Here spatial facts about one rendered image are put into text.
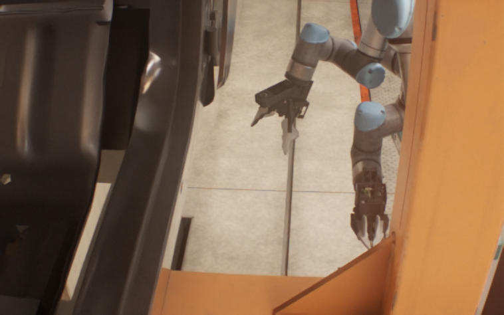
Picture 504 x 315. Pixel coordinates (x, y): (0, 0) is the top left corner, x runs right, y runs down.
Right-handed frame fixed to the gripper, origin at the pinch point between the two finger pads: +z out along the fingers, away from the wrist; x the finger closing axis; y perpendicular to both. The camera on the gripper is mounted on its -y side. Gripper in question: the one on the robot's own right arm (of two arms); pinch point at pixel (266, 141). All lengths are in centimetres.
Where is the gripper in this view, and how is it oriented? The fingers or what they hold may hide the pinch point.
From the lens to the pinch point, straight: 197.8
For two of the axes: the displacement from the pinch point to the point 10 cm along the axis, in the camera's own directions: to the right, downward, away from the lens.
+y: 7.2, 0.0, 6.9
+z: -3.5, 8.6, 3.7
